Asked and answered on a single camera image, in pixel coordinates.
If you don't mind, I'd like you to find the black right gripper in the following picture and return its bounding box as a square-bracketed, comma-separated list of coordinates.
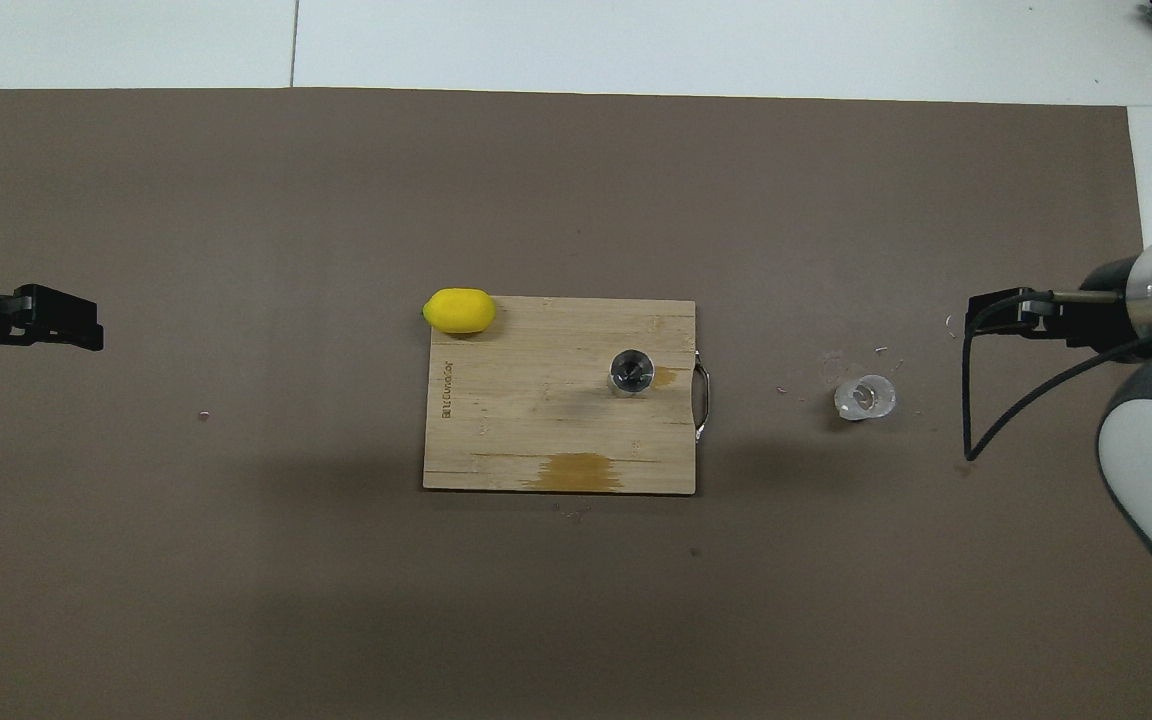
[968, 290, 1137, 348]

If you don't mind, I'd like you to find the steel double jigger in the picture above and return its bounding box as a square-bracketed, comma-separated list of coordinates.
[607, 348, 656, 399]

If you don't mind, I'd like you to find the brown paper table mat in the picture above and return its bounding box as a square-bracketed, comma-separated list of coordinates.
[0, 88, 1152, 720]

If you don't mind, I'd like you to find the yellow lemon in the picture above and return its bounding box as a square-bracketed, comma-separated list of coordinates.
[422, 288, 498, 336]

